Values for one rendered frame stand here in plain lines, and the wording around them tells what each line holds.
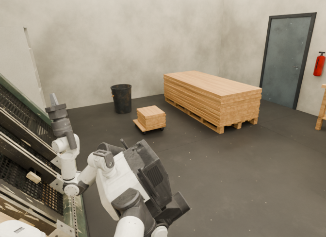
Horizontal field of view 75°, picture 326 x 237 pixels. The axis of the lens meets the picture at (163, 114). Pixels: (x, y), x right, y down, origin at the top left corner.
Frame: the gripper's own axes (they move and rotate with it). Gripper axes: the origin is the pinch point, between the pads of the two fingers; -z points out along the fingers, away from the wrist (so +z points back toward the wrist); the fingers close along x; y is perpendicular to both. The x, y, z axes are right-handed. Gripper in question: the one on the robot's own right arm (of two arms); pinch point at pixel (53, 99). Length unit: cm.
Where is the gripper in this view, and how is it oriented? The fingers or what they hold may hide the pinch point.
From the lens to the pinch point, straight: 120.9
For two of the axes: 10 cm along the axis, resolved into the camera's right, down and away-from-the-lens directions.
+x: -1.7, 2.0, -9.7
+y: -9.6, 1.8, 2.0
